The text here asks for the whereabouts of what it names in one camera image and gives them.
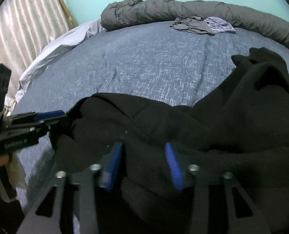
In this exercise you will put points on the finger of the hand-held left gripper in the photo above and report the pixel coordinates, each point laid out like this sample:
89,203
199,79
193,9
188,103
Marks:
49,114
54,124

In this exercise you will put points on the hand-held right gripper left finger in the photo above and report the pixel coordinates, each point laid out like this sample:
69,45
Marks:
112,165

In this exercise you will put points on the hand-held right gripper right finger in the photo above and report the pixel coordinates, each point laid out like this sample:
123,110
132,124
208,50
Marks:
175,168

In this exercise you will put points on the black fleece pants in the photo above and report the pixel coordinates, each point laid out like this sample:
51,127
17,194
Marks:
183,121

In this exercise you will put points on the striped beige curtain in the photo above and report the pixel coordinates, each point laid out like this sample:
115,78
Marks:
20,29

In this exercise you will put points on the blue patterned bed sheet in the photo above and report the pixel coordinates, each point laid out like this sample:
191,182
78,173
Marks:
134,65

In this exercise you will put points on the wooden strip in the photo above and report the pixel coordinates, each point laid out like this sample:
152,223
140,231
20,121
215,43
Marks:
66,8

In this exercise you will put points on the rolled dark grey duvet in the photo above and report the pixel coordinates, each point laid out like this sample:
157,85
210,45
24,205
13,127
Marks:
147,11

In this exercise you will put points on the grey crumpled shirt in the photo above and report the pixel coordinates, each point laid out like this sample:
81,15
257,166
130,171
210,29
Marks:
193,25

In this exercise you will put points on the purple patterned garment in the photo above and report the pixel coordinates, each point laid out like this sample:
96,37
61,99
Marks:
221,25

